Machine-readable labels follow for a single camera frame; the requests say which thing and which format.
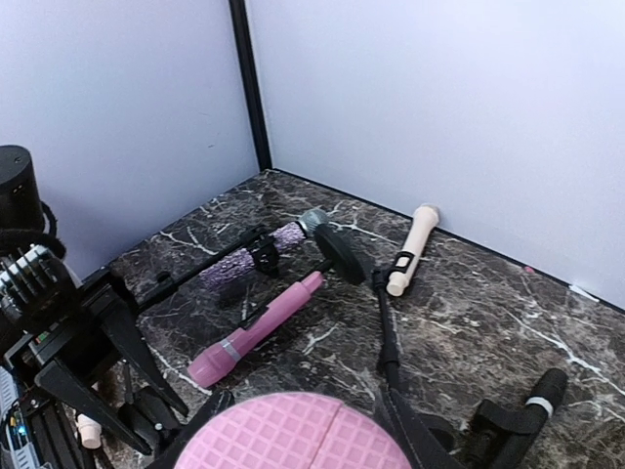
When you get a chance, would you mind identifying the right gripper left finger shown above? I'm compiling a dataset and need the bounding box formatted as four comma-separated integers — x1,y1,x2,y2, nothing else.
146,389,234,469

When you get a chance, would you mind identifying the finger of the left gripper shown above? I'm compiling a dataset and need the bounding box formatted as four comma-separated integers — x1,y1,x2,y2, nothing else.
34,360,151,455
100,273,188,416

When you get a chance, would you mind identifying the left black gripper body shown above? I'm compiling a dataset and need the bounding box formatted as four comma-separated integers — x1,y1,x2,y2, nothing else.
1,245,127,381

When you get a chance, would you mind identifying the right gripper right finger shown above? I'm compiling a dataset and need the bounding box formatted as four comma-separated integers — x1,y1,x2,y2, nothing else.
385,387,463,469

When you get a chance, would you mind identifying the large pink microphone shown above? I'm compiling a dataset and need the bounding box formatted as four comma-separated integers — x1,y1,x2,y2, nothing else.
176,392,410,469

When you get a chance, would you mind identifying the black stand holding beige microphone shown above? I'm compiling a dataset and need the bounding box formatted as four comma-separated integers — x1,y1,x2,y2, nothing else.
313,224,401,391

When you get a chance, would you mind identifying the beige microphone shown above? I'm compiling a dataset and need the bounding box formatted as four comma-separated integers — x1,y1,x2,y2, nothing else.
76,413,102,450
386,204,439,297

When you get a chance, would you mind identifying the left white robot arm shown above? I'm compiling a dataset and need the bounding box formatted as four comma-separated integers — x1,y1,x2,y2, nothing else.
1,145,188,456

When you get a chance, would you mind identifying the black tripod stand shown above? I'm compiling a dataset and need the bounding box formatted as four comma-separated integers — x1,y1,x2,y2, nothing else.
123,222,306,316

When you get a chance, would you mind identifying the black front stand lying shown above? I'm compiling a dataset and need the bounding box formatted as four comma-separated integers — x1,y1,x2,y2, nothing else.
118,362,176,455

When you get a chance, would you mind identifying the small pink microphone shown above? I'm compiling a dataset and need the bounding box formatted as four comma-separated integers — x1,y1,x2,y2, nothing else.
187,271,323,388

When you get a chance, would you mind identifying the black microphone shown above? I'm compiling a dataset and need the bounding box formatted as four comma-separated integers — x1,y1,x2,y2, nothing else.
490,368,568,468

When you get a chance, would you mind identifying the purple glitter microphone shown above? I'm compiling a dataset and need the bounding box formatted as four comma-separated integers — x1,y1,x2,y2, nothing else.
199,208,329,289

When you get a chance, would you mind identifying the grey cable duct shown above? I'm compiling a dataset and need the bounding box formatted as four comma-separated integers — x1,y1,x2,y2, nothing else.
1,367,26,438

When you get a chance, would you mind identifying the left black frame post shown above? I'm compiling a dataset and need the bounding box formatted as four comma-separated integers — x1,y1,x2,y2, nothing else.
229,0,272,171

